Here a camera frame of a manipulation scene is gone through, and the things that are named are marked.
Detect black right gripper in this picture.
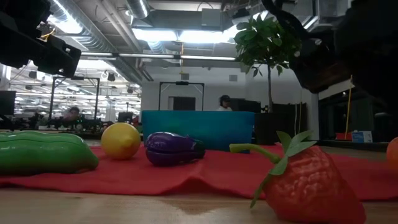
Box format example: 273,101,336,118
292,37,355,94

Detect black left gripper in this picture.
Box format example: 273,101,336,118
0,21,82,78

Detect orange toy fruit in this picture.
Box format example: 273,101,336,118
386,136,398,170

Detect yellow lemon toy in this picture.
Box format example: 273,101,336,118
100,122,142,161

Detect black computer monitor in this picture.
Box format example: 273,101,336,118
0,90,17,116

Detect person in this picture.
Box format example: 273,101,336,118
216,95,233,112
63,106,82,121

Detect green plant in black pot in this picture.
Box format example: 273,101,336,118
233,14,307,146

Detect blue and white box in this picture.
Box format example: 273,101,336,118
351,130,373,144

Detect green cucumber toy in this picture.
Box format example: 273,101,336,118
0,130,100,175

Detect large red strawberry toy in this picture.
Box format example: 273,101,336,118
229,130,367,224

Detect long ceiling light bar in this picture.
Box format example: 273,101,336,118
80,52,237,62

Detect grey ceiling box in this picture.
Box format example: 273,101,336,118
201,8,222,27

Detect blue plastic container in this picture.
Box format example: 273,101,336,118
141,110,256,153

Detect red cloth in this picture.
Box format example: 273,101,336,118
0,144,398,200

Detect purple eggplant toy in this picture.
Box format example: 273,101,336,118
144,131,206,167

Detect black rig frame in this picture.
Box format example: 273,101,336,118
158,80,205,111
49,75,101,121

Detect long silver air duct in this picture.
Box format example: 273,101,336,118
49,0,121,54

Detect yellow hanging cable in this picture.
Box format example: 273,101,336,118
344,74,354,141

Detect short silver air duct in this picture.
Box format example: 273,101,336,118
126,0,150,19

